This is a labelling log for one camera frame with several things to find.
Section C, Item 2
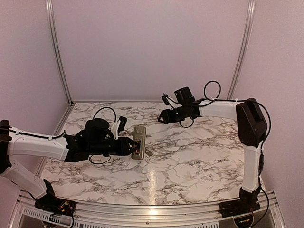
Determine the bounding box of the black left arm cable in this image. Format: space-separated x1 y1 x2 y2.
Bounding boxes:
0 106 119 166

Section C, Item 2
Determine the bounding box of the right aluminium frame post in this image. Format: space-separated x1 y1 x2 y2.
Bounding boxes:
227 0 257 100

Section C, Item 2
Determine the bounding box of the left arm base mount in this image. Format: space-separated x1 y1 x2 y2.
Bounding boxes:
35 179 76 216

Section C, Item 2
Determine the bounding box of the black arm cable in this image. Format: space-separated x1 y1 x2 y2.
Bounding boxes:
163 80 273 214
0 106 119 166

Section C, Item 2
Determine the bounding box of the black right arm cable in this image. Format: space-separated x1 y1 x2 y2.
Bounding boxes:
163 80 273 214

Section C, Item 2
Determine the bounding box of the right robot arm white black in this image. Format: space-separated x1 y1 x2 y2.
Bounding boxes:
158 87 267 213

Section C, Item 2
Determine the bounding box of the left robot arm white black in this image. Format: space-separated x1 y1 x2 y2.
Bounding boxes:
0 117 146 211

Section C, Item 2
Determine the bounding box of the grey battery compartment cover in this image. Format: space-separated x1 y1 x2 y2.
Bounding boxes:
145 149 153 157

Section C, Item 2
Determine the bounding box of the left aluminium frame post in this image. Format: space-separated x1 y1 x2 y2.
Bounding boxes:
45 0 73 106

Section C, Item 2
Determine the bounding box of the front aluminium rail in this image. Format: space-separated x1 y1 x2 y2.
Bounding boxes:
9 191 285 228

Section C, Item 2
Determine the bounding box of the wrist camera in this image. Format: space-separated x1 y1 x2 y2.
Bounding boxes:
162 94 174 107
111 116 127 140

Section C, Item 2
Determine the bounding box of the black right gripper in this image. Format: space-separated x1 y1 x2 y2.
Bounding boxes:
158 104 188 124

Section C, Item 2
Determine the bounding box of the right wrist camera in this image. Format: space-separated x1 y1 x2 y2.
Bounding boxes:
162 94 174 107

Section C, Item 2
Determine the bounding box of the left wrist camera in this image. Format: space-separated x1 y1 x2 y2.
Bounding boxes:
111 116 127 140

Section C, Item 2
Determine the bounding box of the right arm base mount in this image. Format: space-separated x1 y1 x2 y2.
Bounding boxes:
219 188 261 218

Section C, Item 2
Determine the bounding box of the aluminium frame post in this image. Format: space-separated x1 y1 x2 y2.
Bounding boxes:
45 0 73 106
227 0 257 100

